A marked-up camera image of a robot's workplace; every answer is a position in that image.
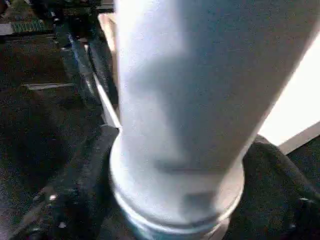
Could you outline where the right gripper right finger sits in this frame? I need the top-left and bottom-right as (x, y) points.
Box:
(222, 135), (320, 240)

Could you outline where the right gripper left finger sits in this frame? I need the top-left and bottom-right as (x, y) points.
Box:
(7, 125), (122, 240)

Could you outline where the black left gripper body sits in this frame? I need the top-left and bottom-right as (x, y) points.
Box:
(52, 0), (120, 108)

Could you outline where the white plastic table top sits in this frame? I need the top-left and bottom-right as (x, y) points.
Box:
(96, 12), (320, 156)

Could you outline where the white plastic table leg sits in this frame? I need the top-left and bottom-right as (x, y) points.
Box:
(108, 0), (320, 237)

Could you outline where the black work mat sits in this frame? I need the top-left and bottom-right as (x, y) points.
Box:
(0, 30), (320, 240)

